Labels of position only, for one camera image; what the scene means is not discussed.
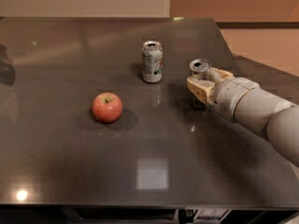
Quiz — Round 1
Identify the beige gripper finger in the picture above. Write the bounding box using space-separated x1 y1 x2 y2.
187 77 215 105
209 68 234 84

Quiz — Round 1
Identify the silver blue redbull can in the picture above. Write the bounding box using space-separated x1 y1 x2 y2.
190 59 211 109

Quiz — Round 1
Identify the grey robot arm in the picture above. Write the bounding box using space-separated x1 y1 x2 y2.
187 68 299 166

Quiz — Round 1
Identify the white green soda can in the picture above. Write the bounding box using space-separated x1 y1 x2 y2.
141 40 164 83

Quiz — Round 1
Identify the red apple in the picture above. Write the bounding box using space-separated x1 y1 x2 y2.
92 92 122 123

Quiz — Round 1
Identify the dark object at left edge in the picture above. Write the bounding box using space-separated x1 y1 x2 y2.
0 45 16 86

